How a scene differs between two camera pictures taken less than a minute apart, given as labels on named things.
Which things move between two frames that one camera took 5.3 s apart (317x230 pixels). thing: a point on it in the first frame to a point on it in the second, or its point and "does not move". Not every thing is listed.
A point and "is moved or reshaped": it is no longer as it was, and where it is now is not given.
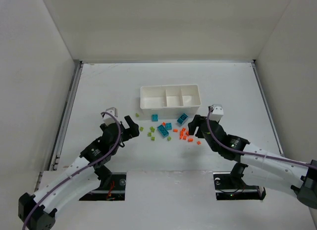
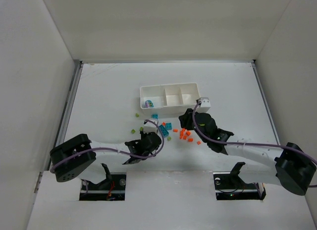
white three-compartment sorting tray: [170, 99] does not move
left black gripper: [123, 130] to [145, 135]
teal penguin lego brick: [183, 119] is moved or reshaped
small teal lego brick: [168, 126] does not move
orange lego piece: [182, 134] does not move
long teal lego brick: [163, 131] does not move
